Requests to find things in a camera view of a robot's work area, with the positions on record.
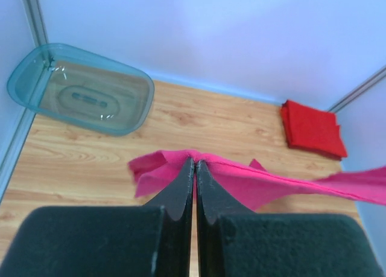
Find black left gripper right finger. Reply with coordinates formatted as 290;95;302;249
196;161;253;276

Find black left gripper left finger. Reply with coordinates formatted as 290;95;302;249
145;158;194;276

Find magenta t shirt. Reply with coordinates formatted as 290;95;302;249
128;150;385;210

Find folded red t shirt stack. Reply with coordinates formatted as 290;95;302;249
280;100;347;161

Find translucent teal plastic bin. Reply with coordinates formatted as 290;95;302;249
7;43;155;136

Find right aluminium corner post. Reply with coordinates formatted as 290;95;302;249
327;66;386;113

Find aluminium corner post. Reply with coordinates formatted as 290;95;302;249
327;66;386;113
22;0;49;46

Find left aluminium corner post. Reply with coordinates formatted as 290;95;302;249
22;0;49;46

